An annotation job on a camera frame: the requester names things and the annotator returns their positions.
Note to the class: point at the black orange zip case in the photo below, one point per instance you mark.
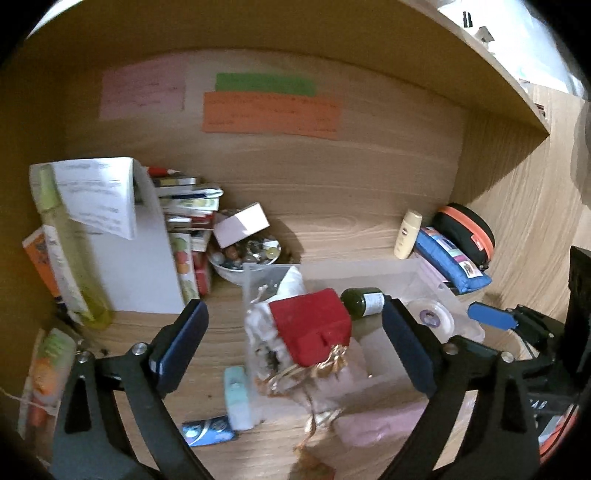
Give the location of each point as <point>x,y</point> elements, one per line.
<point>461,226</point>

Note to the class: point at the orange box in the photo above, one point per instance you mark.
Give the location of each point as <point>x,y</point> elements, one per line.
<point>39,258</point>

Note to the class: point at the red box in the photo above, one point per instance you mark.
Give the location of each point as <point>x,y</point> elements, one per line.
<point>309,323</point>

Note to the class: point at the pink paper note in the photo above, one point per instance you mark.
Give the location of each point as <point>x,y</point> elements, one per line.
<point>141,87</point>

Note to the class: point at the dark green glass bottle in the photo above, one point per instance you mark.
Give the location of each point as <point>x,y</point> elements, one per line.
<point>360,302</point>

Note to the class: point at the green paper note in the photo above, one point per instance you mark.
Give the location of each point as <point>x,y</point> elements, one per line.
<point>265,84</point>

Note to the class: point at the blue foil packet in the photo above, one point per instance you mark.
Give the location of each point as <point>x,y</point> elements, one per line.
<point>207,431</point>

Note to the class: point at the cream small bottle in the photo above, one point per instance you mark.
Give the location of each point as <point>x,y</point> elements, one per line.
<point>407,235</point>

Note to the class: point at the clear plastic bin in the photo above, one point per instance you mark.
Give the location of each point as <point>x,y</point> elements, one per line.
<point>351,272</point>

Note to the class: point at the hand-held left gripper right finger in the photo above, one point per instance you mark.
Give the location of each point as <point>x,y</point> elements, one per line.
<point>406,346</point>

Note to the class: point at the white paper stack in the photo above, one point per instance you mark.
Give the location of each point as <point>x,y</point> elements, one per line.
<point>138,272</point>

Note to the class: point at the white orange-green label bottle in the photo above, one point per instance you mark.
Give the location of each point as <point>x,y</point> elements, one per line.
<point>48,369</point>

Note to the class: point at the gold ribbon gift bag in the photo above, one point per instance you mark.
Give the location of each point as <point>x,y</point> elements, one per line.
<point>334,357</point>

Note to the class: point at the white tape roll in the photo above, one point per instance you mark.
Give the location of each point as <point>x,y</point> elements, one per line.
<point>431,318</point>

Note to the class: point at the blue zip pouch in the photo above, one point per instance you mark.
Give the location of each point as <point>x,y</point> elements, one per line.
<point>450,261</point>

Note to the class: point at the stack of small cartons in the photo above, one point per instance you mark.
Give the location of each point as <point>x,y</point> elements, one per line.
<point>189,203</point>

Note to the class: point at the wooden shelf board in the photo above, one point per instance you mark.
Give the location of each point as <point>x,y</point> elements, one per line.
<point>461,55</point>

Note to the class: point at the small white box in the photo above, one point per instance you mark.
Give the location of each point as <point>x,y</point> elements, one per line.
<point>240,226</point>

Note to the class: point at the small red carton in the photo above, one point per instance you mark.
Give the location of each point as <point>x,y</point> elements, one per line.
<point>203,277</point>

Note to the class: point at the orange paper note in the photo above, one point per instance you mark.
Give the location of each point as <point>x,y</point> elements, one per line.
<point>272,114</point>

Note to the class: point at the white plastic bag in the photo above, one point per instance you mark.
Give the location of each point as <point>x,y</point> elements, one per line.
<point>293,284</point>

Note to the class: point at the wooden desktop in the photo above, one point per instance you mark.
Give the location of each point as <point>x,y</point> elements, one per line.
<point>221,332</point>

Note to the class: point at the bowl of beads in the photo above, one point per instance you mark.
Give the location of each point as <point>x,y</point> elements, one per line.
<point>231,272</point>

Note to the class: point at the pink round container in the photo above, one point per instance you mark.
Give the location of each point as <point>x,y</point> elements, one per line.
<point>378,424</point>

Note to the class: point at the yellow-green clear bottle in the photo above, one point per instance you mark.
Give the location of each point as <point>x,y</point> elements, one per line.
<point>74,267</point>

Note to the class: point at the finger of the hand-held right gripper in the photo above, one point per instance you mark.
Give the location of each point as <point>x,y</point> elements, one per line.
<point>489,315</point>

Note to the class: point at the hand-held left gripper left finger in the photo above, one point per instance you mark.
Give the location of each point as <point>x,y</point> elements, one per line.
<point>180,350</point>

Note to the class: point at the printed white paper sheet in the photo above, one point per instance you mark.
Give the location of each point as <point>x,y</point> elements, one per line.
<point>97,198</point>

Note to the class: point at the light blue tube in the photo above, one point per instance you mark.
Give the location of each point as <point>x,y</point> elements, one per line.
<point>238,397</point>

